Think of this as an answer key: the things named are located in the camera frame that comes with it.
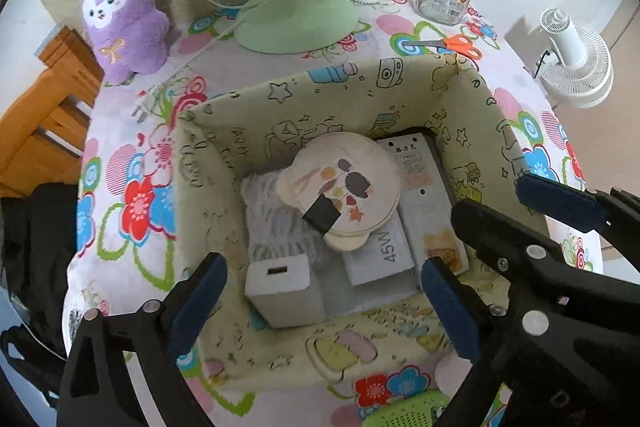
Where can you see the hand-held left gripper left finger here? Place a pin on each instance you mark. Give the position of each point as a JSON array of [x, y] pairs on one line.
[[197, 302]]

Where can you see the white standing fan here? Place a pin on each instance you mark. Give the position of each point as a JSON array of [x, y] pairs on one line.
[[575, 57]]

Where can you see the floral tablecloth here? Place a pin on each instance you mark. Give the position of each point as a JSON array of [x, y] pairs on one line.
[[135, 207]]

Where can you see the green perforated panda case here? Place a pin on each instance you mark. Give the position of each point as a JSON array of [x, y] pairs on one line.
[[405, 412]]

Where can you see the printed fabric storage box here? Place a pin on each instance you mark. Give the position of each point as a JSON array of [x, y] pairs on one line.
[[225, 147]]

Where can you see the long white carton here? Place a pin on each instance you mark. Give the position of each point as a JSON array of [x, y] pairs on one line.
[[425, 192]]

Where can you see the white charger box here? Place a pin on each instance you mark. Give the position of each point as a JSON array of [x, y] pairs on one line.
[[380, 257]]

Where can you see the white charger cube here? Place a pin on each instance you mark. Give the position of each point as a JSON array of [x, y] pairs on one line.
[[285, 292]]

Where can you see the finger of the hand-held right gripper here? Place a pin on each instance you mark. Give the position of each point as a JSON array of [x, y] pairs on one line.
[[555, 202], [500, 237]]

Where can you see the beige door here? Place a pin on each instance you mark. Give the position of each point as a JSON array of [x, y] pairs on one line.
[[625, 22]]

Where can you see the round beige pocket mirror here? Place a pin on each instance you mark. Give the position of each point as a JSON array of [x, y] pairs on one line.
[[350, 157]]

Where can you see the wooden chair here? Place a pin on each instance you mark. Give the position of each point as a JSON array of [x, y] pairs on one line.
[[45, 117]]

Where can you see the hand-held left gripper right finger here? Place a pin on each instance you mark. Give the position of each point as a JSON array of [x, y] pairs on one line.
[[450, 307]]

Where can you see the purple plush toy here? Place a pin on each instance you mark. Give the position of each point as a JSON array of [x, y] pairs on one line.
[[125, 32]]

